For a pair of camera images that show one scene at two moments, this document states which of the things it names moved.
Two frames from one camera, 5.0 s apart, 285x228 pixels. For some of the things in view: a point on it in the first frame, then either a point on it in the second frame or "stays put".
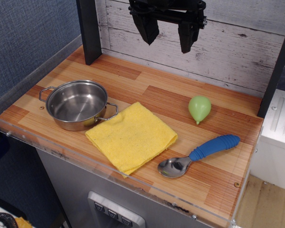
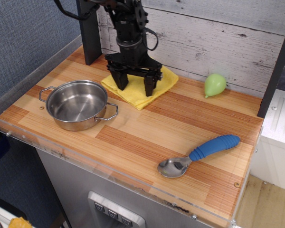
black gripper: x=190 y=11 to x=134 y=60
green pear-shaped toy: x=199 y=106 to x=215 y=84
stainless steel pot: x=78 y=105 stays put
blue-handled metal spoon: x=174 y=167 stays put
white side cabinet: x=272 y=160 stays put
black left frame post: x=88 y=17 stays put
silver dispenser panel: x=104 y=212 stays put
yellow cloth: x=132 y=138 to x=135 y=93
